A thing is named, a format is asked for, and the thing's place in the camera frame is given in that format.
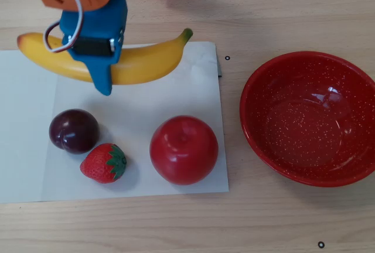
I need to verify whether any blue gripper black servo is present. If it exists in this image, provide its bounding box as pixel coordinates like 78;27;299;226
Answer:
60;0;129;96

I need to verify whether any yellow plastic banana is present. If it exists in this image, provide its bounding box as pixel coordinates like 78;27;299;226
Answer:
16;28;194;86

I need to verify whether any red speckled enamel bowl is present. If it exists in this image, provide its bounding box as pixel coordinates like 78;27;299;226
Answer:
239;50;375;188

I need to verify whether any dark purple plastic plum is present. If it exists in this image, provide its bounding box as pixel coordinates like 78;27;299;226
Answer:
48;108;100;155

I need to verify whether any red plastic strawberry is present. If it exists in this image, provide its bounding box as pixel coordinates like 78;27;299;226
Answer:
80;143;128;184

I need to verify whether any white paper sheet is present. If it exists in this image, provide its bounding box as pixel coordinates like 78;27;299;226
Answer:
0;41;230;204

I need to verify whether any red plastic apple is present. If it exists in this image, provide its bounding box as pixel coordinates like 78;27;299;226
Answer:
149;114;219;186

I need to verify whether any white red servo cable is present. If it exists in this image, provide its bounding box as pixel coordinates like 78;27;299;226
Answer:
43;0;141;54

